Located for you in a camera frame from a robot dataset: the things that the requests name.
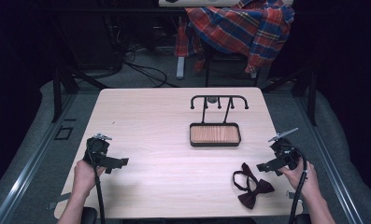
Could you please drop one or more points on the red blue plaid shirt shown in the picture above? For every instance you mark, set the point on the red blue plaid shirt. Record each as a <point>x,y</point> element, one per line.
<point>242,28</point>

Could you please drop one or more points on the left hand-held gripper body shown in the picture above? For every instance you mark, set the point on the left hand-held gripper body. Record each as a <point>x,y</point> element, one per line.
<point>98,149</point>

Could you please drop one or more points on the white table leg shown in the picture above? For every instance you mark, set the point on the white table leg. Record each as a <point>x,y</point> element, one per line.
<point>180,67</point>

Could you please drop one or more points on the black rack with wooden tray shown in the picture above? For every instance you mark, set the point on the black rack with wooden tray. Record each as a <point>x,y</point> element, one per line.
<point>215,134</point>

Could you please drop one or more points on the aluminium floor rail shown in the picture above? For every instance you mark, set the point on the aluminium floor rail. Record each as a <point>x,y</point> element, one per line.
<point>329,165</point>
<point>27,169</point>

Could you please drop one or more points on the dark red bow tie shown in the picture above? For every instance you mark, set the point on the dark red bow tie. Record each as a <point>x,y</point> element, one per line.
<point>255,191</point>

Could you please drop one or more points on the person's left hand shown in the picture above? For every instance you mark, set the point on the person's left hand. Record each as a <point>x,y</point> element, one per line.
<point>85,179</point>

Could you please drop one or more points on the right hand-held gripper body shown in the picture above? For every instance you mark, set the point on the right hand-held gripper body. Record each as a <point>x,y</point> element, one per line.
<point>285,151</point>

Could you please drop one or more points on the person's right hand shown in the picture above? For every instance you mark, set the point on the person's right hand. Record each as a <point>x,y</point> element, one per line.
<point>301,182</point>

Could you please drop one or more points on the black chair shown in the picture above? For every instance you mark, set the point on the black chair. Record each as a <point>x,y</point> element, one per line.
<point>226,67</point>

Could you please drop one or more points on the black armrest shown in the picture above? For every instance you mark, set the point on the black armrest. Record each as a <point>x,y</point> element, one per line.
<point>89,215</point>
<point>302,218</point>

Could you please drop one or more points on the black metal frame stand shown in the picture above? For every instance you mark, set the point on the black metal frame stand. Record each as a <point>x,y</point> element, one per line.
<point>63,87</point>
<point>304,90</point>

